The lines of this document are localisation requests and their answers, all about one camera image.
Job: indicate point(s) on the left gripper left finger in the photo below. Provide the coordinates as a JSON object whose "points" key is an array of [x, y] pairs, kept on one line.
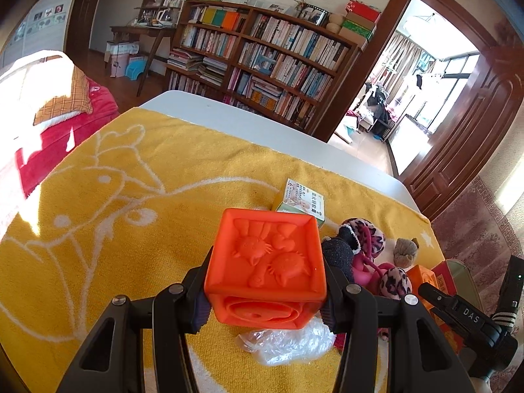
{"points": [[177, 311]]}

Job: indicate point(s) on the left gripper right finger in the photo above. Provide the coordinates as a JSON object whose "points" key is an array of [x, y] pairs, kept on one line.
{"points": [[351, 310]]}

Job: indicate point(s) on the pink leopard sock pair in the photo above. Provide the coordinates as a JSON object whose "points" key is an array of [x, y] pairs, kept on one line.
{"points": [[388, 279]]}

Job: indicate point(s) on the black fuzzy sock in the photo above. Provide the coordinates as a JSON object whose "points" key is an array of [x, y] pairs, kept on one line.
{"points": [[340, 250]]}

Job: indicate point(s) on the clear plastic bag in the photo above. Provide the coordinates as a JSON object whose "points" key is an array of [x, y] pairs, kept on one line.
{"points": [[275, 347]]}

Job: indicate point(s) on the dark orange rubber cube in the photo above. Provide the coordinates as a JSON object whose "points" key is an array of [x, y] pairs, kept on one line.
{"points": [[266, 270]]}

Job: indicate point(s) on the ointment medicine box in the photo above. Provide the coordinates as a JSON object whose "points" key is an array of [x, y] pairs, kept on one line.
{"points": [[295, 198]]}

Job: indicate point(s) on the light orange rubber cube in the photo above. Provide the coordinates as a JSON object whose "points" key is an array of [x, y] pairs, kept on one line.
{"points": [[418, 275]]}

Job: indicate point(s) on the red metal tin box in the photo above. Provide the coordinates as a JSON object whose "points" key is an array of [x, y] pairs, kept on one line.
{"points": [[453, 277]]}

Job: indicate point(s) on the grey rolled sock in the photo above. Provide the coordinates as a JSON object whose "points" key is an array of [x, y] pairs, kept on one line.
{"points": [[405, 252]]}

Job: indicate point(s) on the yellow patterned towel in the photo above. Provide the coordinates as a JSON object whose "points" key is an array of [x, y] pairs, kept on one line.
{"points": [[131, 210]]}

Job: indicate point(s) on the brown wooden door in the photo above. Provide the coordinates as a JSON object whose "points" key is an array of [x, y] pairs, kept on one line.
{"points": [[470, 133]]}

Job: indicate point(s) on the bed with red blanket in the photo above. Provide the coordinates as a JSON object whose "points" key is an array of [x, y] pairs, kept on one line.
{"points": [[48, 107]]}

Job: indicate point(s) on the wooden bookshelf with books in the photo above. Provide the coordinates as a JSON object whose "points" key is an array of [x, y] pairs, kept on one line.
{"points": [[284, 68]]}

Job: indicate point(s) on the stacked boxes on bookshelf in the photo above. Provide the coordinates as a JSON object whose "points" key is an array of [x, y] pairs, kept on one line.
{"points": [[357, 25]]}

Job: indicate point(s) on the wooden desk with shelf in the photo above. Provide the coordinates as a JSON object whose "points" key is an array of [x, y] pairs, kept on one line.
{"points": [[156, 20]]}

